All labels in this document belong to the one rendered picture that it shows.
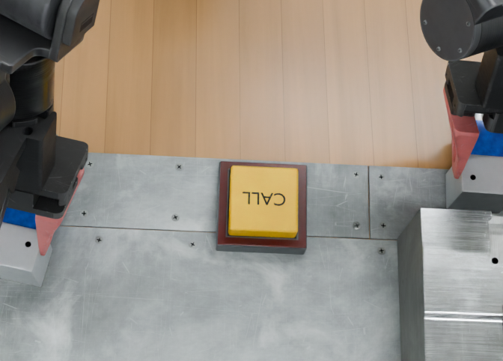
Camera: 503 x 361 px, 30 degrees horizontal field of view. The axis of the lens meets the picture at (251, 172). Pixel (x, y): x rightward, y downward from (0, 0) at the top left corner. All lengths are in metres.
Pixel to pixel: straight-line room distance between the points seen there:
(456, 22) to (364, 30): 0.26
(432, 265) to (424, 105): 0.21
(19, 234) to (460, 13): 0.39
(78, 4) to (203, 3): 0.34
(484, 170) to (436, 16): 0.19
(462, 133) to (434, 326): 0.16
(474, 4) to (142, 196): 0.35
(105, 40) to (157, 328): 0.29
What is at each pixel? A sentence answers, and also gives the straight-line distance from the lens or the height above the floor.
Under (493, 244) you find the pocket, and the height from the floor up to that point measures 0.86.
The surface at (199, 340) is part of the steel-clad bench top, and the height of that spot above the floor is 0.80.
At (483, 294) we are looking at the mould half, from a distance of 0.78.
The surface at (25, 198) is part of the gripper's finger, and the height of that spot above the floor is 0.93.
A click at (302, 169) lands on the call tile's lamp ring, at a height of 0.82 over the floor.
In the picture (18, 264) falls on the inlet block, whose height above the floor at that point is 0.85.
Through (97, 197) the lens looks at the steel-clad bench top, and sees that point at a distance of 0.86.
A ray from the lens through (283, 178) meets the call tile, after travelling 0.83.
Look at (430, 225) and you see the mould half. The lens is 0.78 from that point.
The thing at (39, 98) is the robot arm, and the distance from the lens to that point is 0.69.
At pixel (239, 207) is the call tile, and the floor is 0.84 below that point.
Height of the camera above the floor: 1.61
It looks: 69 degrees down
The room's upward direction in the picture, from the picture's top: 11 degrees clockwise
